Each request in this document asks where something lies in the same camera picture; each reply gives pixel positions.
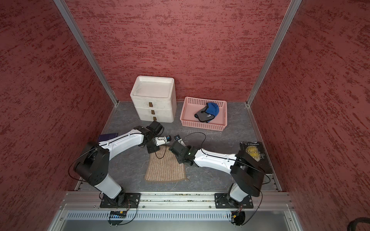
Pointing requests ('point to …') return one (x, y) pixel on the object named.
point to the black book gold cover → (256, 150)
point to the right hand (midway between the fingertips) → (183, 154)
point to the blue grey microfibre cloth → (208, 114)
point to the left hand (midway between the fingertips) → (152, 147)
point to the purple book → (105, 136)
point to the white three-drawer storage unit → (154, 98)
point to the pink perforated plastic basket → (192, 105)
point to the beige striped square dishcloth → (162, 165)
